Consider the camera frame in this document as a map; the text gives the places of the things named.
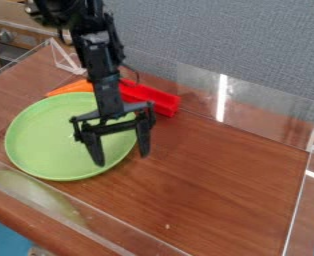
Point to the clear acrylic enclosure wall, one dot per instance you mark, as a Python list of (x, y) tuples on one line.
[(225, 188)]

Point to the orange toy carrot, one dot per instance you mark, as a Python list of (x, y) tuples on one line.
[(79, 86)]

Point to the cardboard box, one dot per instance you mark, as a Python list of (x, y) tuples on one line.
[(14, 16)]

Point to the wooden shelf unit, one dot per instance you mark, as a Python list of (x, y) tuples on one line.
[(20, 41)]

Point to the green round plate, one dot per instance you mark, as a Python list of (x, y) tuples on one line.
[(40, 144)]

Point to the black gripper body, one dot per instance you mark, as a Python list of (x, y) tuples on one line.
[(114, 123)]

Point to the red rectangular block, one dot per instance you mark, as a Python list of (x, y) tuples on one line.
[(138, 92)]

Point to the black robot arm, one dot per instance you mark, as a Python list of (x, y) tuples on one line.
[(101, 52)]

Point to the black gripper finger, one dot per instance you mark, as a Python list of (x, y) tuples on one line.
[(94, 145), (145, 125)]

